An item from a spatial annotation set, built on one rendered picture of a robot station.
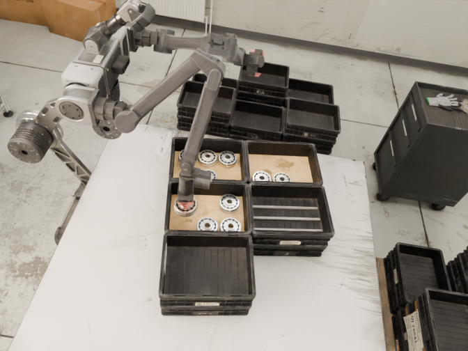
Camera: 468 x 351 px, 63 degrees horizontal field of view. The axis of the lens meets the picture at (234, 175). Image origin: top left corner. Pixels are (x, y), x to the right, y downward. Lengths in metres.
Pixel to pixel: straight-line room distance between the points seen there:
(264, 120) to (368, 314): 1.70
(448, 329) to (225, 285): 1.26
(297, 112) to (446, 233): 1.52
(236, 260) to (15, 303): 1.51
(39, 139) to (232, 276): 1.20
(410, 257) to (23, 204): 2.73
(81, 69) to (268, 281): 1.25
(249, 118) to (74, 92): 1.82
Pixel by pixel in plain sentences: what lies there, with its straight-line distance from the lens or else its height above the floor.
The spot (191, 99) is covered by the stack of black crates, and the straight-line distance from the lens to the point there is 3.04.
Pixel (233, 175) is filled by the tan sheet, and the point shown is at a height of 0.83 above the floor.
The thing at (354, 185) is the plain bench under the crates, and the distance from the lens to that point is 2.44.
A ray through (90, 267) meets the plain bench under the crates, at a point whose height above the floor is 0.70.
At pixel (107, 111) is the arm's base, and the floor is 1.47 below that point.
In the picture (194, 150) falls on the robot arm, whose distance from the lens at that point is 1.47.
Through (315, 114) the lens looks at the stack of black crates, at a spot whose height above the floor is 0.49.
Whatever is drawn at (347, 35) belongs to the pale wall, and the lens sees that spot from 4.75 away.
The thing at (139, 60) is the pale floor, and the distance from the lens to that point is 4.29.
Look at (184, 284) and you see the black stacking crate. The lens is 1.77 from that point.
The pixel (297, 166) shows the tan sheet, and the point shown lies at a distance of 2.23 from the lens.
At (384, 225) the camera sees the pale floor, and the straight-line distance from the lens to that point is 3.26.
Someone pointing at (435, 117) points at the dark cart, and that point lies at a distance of 2.91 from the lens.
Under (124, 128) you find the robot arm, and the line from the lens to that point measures 1.48.
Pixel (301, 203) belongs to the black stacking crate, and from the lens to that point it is 2.07.
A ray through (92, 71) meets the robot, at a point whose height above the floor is 1.53.
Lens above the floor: 2.46
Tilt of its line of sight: 51 degrees down
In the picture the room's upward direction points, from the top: 10 degrees clockwise
